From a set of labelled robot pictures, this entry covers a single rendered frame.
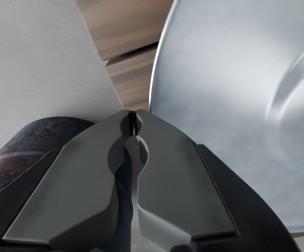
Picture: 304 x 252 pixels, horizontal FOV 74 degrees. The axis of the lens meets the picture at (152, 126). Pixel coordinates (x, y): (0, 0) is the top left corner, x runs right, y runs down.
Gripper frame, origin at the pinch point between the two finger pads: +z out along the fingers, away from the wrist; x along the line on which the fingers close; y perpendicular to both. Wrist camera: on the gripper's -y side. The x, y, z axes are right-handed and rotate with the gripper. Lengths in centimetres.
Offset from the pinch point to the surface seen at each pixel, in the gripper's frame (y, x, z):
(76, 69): 8.7, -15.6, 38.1
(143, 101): 0.7, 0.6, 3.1
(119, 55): -2.1, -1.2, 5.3
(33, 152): 20.5, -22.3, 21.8
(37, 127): 21.6, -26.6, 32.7
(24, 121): 23, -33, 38
